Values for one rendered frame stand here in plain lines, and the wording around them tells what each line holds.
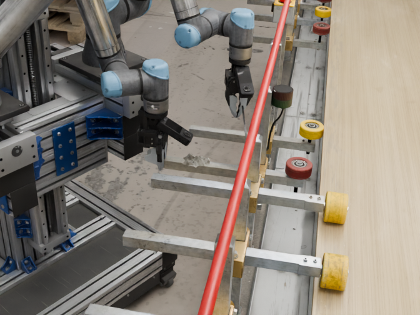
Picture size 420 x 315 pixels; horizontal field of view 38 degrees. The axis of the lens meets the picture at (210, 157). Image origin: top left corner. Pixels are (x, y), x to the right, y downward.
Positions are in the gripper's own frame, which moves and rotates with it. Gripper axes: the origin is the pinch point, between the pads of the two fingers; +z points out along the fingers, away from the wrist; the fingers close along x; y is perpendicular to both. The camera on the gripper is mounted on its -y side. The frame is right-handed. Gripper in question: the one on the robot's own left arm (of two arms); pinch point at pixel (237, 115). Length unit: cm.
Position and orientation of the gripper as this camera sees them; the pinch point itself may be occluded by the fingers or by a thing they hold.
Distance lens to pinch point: 208.8
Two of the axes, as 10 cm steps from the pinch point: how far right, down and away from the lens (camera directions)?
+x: -9.9, 0.5, -1.6
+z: -0.4, 8.5, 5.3
